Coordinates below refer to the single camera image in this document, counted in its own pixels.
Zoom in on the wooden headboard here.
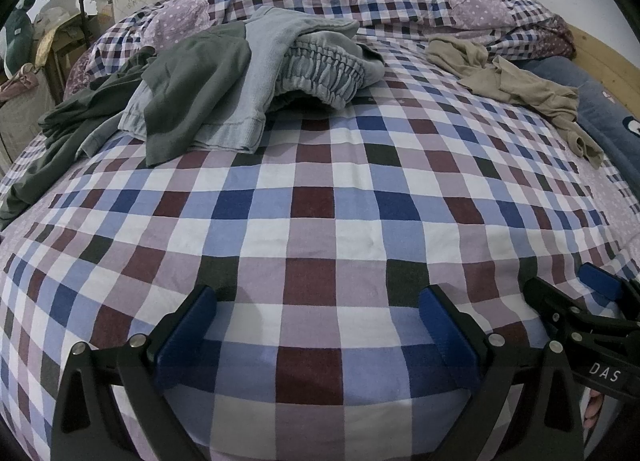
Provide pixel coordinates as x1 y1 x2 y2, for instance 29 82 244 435
565 23 640 106

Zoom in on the pink bag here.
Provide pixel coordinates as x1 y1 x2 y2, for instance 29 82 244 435
0 63 41 102

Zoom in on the person's right hand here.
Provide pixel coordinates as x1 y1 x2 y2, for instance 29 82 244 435
583 390 609 435

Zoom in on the green plush toy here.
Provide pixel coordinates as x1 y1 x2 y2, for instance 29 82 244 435
2 0 38 76

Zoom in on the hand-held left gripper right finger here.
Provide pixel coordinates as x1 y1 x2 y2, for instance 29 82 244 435
419 285 586 461

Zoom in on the cluttered wooden shelf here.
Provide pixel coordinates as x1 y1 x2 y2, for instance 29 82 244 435
32 6 96 102

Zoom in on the beige garment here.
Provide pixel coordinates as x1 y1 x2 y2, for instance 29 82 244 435
426 33 606 170

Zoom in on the checked bed sheet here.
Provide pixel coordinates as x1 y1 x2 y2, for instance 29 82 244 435
0 48 640 461

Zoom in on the dark green garment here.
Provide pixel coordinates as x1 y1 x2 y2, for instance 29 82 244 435
0 47 161 232

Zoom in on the green long-sleeve shirt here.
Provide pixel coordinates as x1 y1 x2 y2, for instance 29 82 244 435
142 21 253 168

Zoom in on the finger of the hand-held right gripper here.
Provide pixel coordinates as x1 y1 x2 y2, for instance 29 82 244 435
522 276 593 344
579 262 640 328

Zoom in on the dark blue plush pillow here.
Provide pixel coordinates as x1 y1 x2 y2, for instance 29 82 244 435
520 57 640 192

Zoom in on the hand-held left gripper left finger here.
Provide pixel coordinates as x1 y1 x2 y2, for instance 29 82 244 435
50 285 236 461

